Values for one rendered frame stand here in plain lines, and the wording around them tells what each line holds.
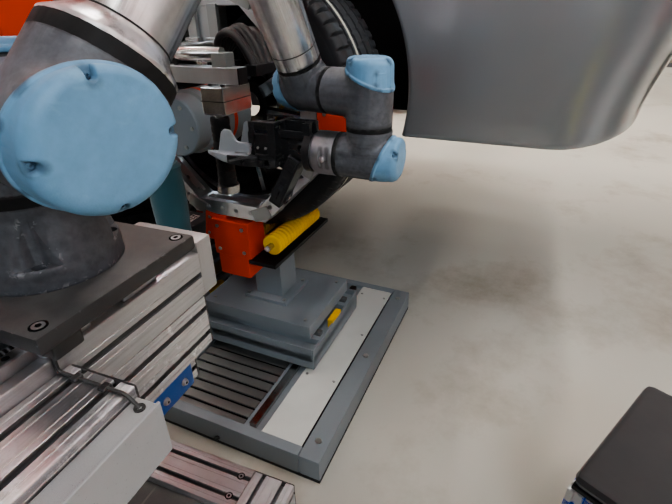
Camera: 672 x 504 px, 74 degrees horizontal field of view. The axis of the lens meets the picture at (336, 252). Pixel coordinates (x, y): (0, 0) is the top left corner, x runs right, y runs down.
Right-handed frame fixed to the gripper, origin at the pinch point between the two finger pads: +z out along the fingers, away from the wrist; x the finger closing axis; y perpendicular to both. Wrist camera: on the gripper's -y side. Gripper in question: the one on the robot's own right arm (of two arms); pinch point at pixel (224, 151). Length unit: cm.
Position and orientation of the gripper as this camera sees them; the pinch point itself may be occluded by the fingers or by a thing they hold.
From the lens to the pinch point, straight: 91.3
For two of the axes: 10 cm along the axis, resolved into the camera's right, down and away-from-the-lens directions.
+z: -9.2, -1.8, 3.6
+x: -4.0, 4.4, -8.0
